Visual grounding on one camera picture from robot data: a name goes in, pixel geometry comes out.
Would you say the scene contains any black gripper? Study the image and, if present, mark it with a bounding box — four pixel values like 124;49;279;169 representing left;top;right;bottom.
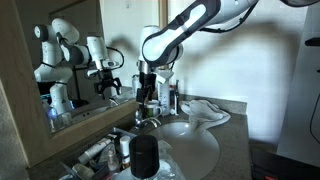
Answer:
135;71;158;105

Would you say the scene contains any chrome faucet handle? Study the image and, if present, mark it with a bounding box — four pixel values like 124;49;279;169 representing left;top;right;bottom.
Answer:
134;108;151;123

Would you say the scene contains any chrome sink faucet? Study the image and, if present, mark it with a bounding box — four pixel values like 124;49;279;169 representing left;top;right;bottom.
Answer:
132;116;163;133

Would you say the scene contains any white mug with green print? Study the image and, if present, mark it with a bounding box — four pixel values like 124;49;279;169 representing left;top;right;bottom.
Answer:
143;99;164;119

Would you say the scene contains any black electric toothbrush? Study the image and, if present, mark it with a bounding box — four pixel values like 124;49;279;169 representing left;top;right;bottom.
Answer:
174;79;181;116

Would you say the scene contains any small white capped bottle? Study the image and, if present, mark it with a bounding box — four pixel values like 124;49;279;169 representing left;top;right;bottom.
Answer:
119;135;132;170

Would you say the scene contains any black cylindrical cup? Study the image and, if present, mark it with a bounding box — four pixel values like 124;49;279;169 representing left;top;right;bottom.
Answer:
114;134;186;180

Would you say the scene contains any white crumpled towel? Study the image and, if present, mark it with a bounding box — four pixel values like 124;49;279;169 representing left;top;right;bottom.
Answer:
179;98;232;135

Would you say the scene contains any white sink basin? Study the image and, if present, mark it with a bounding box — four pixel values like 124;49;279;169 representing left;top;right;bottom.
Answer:
146;121;221;180

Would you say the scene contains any clear small pump bottle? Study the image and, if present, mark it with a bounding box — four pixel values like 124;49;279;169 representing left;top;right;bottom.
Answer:
106;147;121;175

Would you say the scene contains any white cosmetic tube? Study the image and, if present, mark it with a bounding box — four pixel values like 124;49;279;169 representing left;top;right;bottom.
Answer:
77;137;113;166

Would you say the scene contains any grey rolled tube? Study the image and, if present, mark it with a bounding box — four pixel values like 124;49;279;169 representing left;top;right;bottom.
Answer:
71;162;96;180

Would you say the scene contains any white standing panel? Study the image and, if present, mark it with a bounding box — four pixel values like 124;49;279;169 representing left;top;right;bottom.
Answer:
276;3;320;168

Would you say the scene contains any black box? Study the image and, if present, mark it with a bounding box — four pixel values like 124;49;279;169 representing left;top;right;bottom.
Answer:
249;142;320;180

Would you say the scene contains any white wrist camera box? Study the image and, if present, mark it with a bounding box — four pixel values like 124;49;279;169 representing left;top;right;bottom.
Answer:
155;69;175;85

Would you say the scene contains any wood framed wall mirror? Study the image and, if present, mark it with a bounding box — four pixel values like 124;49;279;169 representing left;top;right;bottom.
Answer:
0;0;169;168

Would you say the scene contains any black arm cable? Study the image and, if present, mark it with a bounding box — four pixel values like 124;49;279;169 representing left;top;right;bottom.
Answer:
199;2;258;34

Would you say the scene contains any black hanging cable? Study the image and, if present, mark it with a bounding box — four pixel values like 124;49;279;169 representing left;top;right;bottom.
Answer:
308;89;320;146

